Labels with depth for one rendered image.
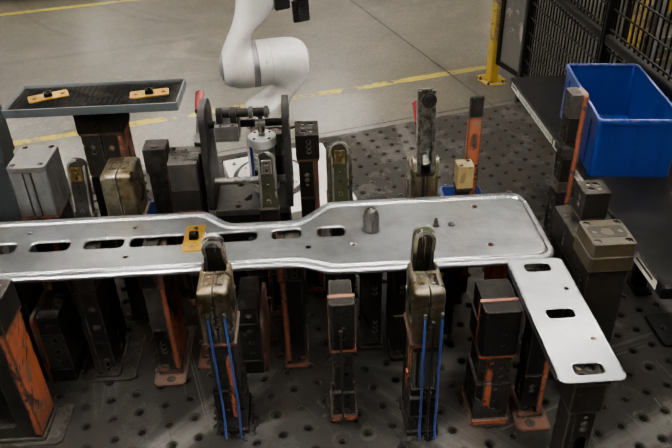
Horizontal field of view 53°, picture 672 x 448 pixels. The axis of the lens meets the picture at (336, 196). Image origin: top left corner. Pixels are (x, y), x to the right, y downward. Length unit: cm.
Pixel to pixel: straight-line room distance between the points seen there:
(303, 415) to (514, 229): 54
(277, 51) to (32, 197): 69
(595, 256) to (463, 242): 23
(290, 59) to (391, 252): 69
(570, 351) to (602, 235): 25
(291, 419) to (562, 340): 54
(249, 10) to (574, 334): 106
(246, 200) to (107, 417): 51
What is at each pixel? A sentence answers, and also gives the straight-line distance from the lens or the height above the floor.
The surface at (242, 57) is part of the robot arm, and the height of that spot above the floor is 115.
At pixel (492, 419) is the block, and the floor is 71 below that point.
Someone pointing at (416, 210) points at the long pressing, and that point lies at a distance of 136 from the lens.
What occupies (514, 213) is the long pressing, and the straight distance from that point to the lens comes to 138.
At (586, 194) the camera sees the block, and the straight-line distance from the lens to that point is 132.
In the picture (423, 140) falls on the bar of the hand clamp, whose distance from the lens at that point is 139.
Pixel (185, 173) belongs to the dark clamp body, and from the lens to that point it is 143.
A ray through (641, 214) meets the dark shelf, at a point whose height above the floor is 103.
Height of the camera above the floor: 174
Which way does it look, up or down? 32 degrees down
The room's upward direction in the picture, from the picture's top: 2 degrees counter-clockwise
